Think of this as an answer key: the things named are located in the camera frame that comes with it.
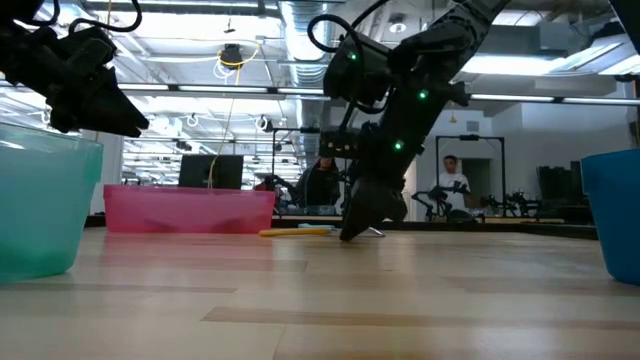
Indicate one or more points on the white column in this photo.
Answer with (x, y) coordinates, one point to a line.
(112, 175)

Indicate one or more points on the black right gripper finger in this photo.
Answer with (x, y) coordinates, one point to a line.
(367, 210)
(398, 207)

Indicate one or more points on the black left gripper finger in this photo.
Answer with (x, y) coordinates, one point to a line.
(110, 127)
(127, 110)

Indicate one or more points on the black background rig frame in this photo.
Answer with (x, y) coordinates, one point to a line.
(470, 136)
(295, 130)

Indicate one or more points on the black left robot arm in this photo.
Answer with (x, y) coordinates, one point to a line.
(20, 20)

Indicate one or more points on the round ceiling fixture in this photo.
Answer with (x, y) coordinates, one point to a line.
(397, 26)

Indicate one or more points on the pink translucent plastic bin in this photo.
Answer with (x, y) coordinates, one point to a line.
(190, 210)

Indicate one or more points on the blue plastic bin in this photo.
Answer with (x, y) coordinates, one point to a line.
(617, 215)

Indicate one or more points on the black monitor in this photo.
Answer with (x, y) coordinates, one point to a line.
(200, 172)

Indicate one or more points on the silver air duct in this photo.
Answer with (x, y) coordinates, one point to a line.
(305, 45)

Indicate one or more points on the LED light bar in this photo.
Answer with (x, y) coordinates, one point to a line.
(225, 89)

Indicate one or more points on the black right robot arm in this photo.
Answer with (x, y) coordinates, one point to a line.
(430, 55)

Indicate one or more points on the person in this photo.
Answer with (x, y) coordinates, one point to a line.
(317, 187)
(452, 182)

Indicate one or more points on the black desk monitors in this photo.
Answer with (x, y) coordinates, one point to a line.
(560, 182)

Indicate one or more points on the teal translucent plastic bin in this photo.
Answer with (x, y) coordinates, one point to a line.
(40, 210)

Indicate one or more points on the black aluminium table frame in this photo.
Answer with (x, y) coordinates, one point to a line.
(500, 226)

